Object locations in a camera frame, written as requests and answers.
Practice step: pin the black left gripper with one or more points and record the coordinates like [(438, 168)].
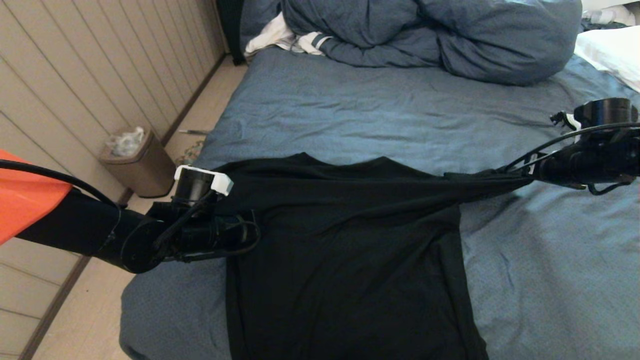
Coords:
[(220, 237)]

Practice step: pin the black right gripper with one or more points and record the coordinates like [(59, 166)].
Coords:
[(585, 167)]

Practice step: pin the black moon print T-shirt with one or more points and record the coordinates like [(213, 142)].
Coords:
[(350, 240)]

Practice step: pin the patterned item on floor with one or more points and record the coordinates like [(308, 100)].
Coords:
[(192, 149)]

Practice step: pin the brown trash bin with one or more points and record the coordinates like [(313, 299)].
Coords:
[(147, 172)]

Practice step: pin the thin grey rod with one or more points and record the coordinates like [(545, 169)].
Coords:
[(195, 132)]

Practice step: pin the white pillow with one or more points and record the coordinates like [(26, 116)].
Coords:
[(612, 55)]

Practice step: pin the clear plastic bin liner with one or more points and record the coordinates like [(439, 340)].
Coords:
[(125, 142)]

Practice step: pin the white crumpled bedding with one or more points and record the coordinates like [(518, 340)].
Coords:
[(610, 12)]

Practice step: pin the crumpled blue duvet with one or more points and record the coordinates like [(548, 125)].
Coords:
[(450, 35)]

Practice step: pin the blue bed sheet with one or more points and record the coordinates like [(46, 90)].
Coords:
[(350, 100)]

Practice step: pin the white garment with blue stripes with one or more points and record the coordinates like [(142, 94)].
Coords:
[(272, 37)]

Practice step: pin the black bedside furniture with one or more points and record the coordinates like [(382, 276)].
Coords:
[(231, 30)]

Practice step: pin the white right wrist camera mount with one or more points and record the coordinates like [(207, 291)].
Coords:
[(565, 120)]

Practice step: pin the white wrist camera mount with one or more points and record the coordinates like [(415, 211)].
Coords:
[(220, 180), (565, 120)]

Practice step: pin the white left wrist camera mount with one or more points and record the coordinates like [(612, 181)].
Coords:
[(220, 180)]

